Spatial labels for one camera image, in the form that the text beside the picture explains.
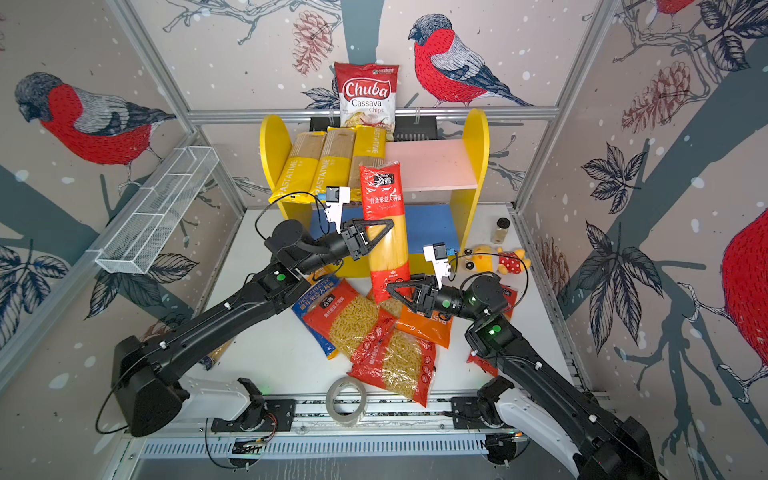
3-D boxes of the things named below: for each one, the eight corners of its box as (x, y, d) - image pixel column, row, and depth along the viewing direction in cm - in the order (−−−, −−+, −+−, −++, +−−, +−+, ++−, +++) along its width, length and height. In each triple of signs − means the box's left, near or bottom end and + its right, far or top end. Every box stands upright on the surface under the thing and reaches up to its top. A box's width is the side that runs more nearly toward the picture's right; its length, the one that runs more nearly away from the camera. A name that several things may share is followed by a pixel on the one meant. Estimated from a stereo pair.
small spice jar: (492, 244, 110) (499, 228, 103) (489, 233, 114) (495, 217, 107) (505, 244, 110) (512, 228, 103) (501, 233, 114) (508, 217, 107)
